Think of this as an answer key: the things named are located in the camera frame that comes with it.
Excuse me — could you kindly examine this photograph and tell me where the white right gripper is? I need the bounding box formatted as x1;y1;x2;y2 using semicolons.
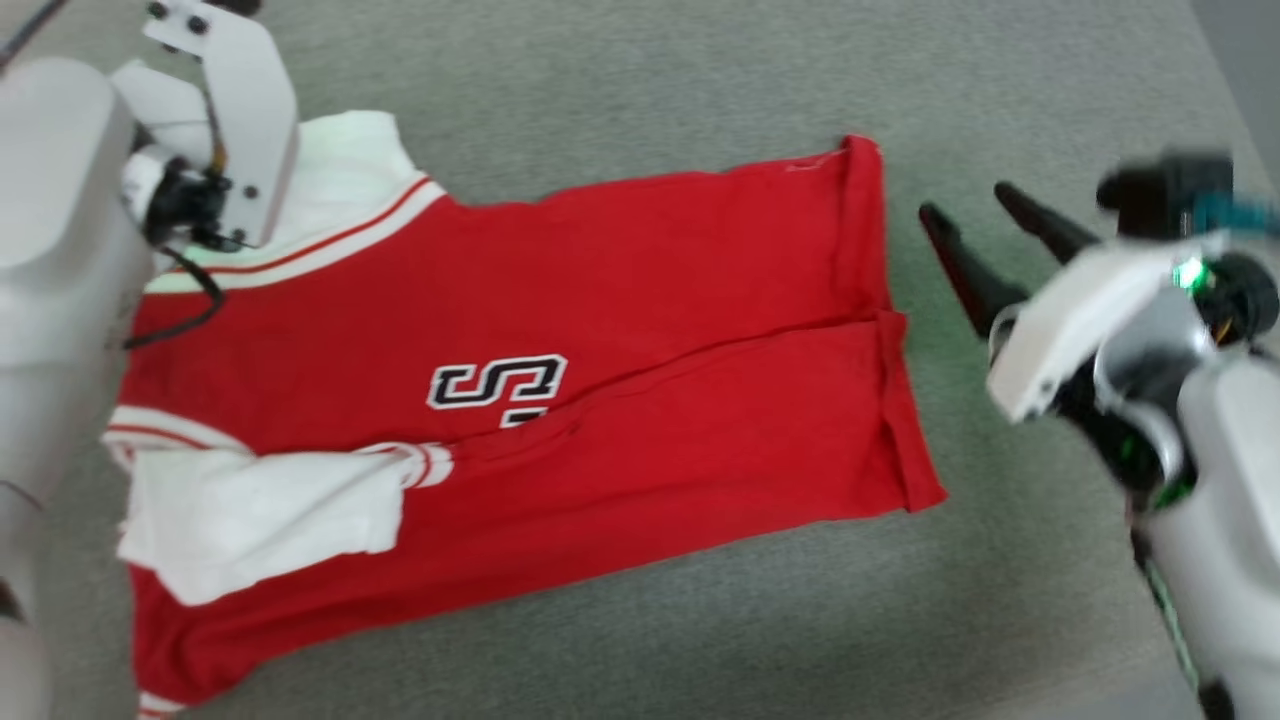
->
918;182;1280;431

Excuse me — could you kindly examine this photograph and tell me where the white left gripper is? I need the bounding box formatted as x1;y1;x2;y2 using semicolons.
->
110;0;301;253

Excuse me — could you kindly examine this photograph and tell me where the red white basketball jersey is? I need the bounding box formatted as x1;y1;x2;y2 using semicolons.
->
100;110;949;720

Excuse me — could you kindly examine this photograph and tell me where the teal right camera connector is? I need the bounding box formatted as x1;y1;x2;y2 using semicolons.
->
1190;195;1280;238

